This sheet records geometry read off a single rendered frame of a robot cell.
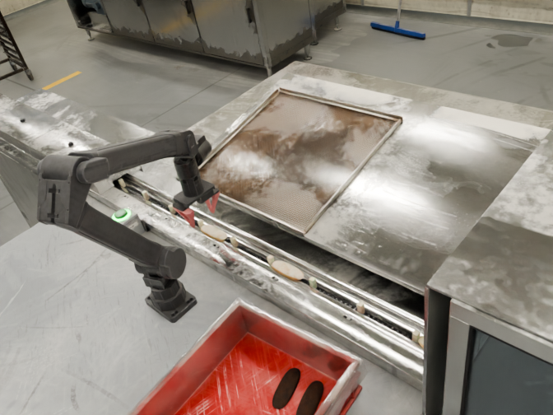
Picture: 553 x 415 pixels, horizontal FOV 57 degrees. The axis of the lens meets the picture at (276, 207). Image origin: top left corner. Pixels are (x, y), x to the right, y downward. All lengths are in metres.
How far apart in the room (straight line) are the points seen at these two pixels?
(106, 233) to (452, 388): 0.69
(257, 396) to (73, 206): 0.53
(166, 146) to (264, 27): 2.94
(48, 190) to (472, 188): 0.98
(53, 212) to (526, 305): 0.78
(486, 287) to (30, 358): 1.11
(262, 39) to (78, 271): 2.86
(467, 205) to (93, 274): 1.03
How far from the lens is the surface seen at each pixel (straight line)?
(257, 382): 1.16
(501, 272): 0.66
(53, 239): 1.77
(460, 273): 0.66
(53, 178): 1.01
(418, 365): 1.10
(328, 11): 4.94
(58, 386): 1.34
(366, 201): 1.38
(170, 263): 1.24
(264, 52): 4.14
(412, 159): 1.47
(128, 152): 1.12
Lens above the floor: 1.78
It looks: 38 degrees down
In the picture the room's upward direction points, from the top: 12 degrees counter-clockwise
